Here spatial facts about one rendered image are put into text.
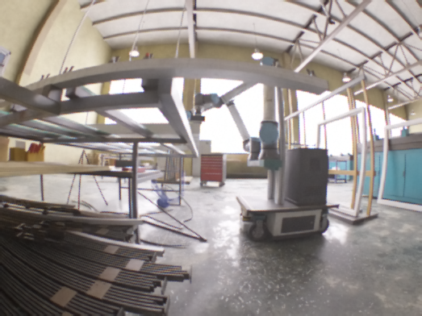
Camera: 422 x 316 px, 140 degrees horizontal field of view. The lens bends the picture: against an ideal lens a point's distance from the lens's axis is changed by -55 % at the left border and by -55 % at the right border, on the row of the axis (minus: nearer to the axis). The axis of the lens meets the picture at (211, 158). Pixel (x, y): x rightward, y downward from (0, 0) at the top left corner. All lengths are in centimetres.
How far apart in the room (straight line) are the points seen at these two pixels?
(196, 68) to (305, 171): 141
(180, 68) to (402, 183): 377
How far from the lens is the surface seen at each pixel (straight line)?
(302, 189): 159
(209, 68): 31
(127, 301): 49
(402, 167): 381
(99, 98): 44
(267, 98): 136
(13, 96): 40
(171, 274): 58
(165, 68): 32
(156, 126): 116
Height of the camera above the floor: 67
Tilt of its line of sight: 2 degrees up
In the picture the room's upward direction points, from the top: 2 degrees clockwise
